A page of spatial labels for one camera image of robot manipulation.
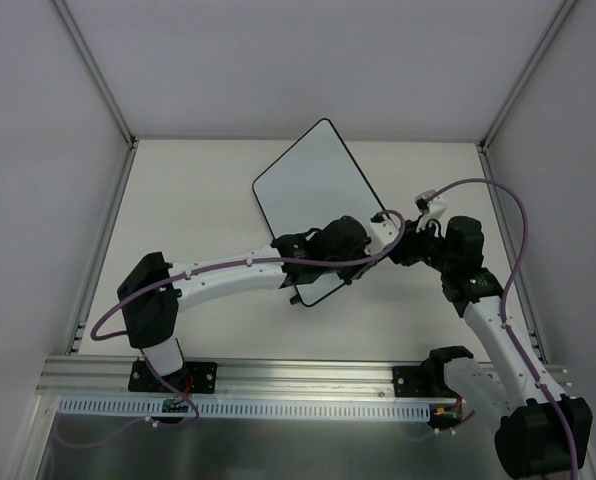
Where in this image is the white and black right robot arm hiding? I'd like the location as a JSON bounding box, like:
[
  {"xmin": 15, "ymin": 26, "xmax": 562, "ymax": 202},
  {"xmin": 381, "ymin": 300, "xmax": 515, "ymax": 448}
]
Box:
[{"xmin": 390, "ymin": 216, "xmax": 593, "ymax": 479}]

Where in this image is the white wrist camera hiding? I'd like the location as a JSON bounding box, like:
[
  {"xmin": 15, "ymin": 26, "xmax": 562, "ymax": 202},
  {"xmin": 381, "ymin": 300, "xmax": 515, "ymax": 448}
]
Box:
[
  {"xmin": 367, "ymin": 213, "xmax": 399, "ymax": 254},
  {"xmin": 415, "ymin": 190, "xmax": 447, "ymax": 231}
]

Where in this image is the white slotted cable duct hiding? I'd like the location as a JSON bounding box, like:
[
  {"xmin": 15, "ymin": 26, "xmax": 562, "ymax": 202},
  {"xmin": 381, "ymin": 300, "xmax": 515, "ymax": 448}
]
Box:
[{"xmin": 57, "ymin": 396, "xmax": 431, "ymax": 423}]

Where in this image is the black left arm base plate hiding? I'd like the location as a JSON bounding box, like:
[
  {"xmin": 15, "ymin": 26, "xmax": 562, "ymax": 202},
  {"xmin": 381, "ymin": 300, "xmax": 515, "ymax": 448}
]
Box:
[{"xmin": 128, "ymin": 360, "xmax": 218, "ymax": 394}]

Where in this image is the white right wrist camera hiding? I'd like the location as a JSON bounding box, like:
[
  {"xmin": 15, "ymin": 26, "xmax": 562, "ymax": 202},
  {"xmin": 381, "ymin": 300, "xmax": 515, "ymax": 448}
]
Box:
[{"xmin": 415, "ymin": 190, "xmax": 447, "ymax": 231}]

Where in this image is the left aluminium frame post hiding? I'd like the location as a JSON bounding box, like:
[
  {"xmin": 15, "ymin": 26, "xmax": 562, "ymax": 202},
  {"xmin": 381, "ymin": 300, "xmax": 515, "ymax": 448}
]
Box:
[{"xmin": 49, "ymin": 0, "xmax": 136, "ymax": 148}]

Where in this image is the aluminium frame post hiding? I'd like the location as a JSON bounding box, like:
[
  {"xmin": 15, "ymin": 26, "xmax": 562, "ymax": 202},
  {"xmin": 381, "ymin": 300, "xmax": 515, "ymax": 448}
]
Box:
[
  {"xmin": 478, "ymin": 0, "xmax": 579, "ymax": 150},
  {"xmin": 49, "ymin": 0, "xmax": 136, "ymax": 148}
]

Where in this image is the right aluminium frame post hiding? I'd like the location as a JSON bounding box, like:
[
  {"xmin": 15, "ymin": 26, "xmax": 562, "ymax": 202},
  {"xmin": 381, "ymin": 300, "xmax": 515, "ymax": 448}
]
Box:
[{"xmin": 478, "ymin": 0, "xmax": 579, "ymax": 150}]

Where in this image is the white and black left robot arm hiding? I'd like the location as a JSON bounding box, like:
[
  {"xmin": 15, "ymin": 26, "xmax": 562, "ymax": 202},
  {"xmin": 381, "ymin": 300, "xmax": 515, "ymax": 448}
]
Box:
[{"xmin": 117, "ymin": 216, "xmax": 370, "ymax": 391}]

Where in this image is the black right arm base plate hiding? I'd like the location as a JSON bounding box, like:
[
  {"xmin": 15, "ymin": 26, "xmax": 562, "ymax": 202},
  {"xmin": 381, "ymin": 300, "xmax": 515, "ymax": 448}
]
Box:
[{"xmin": 392, "ymin": 365, "xmax": 436, "ymax": 398}]

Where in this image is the whiteboard with rabbit drawing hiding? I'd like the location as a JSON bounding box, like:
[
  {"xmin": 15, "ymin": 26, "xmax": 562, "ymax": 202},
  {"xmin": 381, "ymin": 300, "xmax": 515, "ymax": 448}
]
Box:
[{"xmin": 251, "ymin": 117, "xmax": 388, "ymax": 308}]

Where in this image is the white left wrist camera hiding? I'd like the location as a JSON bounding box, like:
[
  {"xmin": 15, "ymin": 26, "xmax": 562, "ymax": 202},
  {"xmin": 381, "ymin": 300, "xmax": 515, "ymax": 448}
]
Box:
[{"xmin": 367, "ymin": 213, "xmax": 399, "ymax": 254}]

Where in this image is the aluminium mounting rail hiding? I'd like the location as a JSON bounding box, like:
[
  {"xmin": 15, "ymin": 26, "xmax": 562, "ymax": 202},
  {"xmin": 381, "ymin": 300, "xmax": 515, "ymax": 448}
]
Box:
[{"xmin": 36, "ymin": 355, "xmax": 397, "ymax": 402}]

